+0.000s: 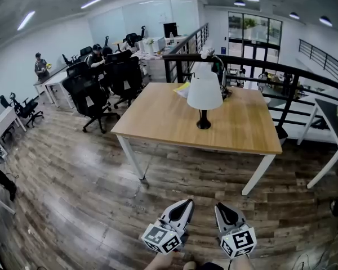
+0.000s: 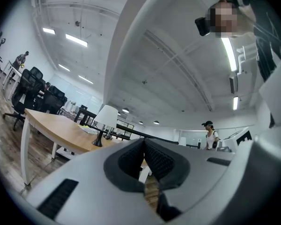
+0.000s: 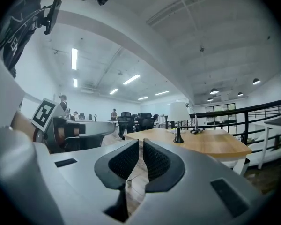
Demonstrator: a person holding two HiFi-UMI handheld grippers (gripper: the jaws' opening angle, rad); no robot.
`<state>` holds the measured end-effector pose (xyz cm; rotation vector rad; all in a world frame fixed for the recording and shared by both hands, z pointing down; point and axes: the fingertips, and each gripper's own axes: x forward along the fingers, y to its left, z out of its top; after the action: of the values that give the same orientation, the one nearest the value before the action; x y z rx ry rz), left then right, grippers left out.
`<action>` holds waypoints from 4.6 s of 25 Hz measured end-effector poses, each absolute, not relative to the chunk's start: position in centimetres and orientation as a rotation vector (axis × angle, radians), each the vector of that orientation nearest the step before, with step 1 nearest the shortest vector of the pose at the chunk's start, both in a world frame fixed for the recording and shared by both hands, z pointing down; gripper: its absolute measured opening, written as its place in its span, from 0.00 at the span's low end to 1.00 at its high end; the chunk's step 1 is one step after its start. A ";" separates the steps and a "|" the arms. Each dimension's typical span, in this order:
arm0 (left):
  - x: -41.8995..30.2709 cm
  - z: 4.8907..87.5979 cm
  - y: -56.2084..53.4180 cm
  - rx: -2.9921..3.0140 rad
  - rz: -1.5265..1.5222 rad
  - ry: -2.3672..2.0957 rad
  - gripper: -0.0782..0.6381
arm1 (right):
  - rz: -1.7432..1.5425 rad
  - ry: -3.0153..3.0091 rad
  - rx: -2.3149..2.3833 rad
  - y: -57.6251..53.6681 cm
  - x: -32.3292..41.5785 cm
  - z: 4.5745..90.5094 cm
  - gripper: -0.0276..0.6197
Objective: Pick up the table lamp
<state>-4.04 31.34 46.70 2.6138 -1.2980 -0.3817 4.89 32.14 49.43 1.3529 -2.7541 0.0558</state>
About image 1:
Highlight black metal railing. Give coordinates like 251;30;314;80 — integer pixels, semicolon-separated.
162;22;338;140

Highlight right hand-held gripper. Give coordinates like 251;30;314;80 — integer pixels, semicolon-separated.
214;202;257;260

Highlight black office chair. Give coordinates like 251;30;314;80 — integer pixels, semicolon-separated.
103;49;145;110
61;61;121;134
125;25;146;49
10;92;45;128
78;46;93;62

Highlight ceiling tube light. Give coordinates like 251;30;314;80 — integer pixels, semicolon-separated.
16;10;36;32
81;0;105;10

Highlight silver gooseneck lamp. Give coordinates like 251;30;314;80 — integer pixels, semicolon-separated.
201;47;232;98

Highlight person's left forearm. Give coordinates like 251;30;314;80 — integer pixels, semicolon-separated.
144;251;177;270

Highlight person's right forearm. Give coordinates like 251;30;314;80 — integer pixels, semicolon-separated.
233;256;254;270

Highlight small white desk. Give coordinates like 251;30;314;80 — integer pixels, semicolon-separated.
0;106;28;151
44;71;74;110

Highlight glass entrance door with windows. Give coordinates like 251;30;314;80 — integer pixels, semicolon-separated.
228;11;283;80

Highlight black computer monitor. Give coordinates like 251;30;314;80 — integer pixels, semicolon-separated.
163;22;179;39

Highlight person's dark clothing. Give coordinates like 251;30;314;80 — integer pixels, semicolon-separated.
183;260;225;270

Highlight white box appliance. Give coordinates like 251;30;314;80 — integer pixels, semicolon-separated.
152;37;166;52

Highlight long cluttered white desk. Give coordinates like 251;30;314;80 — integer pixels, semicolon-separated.
112;35;188;81

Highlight black stair railing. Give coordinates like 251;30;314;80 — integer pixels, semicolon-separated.
298;38;338;86

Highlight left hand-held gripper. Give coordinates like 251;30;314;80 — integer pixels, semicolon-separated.
141;199;195;255

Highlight white shade table lamp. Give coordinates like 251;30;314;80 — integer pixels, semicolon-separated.
186;71;224;131

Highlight wooden table white legs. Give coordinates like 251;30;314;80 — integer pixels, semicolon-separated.
110;82;283;196

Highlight yellow and white booklet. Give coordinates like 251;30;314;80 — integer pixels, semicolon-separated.
173;82;191;98

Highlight thin floor cable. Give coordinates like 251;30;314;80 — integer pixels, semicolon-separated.
287;247;337;270

